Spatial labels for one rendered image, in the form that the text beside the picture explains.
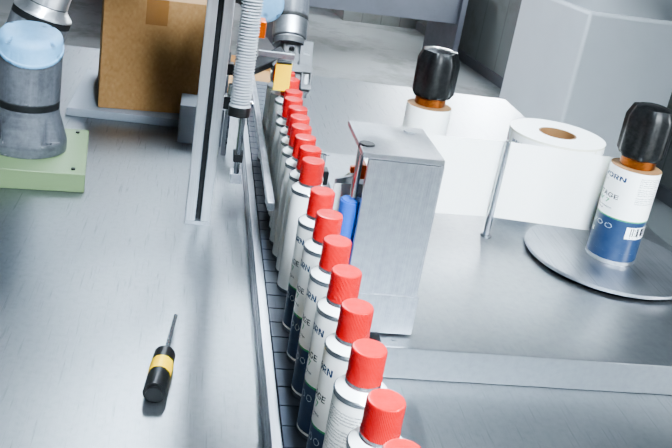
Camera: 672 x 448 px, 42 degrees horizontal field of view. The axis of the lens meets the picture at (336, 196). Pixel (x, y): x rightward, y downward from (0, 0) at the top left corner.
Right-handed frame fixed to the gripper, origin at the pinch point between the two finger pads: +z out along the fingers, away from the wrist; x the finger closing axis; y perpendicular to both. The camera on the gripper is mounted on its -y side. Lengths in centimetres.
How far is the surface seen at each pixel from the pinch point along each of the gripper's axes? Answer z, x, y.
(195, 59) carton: -20.4, 24.6, -17.1
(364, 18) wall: -263, 636, 146
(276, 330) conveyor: 41, -60, -3
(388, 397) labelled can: 45, -108, 1
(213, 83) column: 0.1, -32.1, -13.8
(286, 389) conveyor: 48, -72, -3
